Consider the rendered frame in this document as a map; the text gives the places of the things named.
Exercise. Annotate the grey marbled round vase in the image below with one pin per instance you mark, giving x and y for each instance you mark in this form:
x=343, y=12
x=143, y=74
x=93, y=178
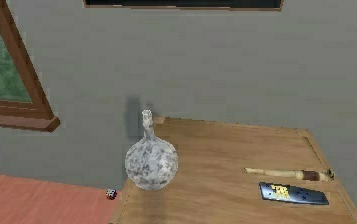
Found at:
x=151, y=163

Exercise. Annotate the light wooden table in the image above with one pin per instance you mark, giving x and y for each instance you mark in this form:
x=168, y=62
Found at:
x=226, y=186

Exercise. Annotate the small checkered cube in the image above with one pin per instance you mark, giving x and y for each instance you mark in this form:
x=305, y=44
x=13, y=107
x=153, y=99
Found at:
x=111, y=193

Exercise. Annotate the beige wooden baseball bat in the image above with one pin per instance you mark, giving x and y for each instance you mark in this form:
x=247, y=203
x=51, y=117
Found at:
x=286, y=173

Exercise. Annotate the dark blue remote control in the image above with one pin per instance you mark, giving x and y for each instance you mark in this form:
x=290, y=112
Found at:
x=292, y=194

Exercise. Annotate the brown framed window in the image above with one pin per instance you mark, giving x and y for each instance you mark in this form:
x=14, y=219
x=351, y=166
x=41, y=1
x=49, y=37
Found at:
x=6, y=76

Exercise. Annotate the dark framed wall picture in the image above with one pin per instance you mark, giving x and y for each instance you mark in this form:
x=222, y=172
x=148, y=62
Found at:
x=182, y=3

